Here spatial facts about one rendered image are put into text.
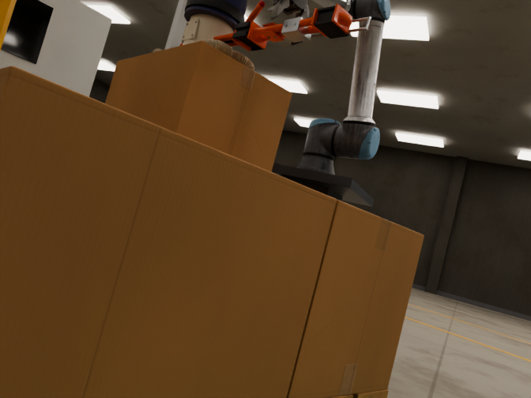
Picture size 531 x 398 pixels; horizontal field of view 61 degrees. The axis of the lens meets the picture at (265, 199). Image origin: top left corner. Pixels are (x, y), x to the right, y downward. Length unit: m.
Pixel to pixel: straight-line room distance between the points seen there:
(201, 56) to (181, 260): 0.86
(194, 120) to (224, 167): 0.72
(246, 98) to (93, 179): 0.99
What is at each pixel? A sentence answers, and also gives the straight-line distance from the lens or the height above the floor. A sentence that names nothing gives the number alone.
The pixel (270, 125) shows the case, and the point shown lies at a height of 0.80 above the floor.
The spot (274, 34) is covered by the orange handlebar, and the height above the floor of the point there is 1.06.
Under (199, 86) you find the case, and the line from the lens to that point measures 1.40.
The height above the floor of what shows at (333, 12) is 1.07.
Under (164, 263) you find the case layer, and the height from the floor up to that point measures 0.37.
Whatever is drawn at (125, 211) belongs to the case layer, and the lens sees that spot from 0.60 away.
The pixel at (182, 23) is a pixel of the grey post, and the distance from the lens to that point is 5.65.
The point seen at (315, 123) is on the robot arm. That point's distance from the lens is 2.19.
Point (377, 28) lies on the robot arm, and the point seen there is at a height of 1.44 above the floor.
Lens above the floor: 0.45
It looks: 4 degrees up
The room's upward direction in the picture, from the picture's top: 15 degrees clockwise
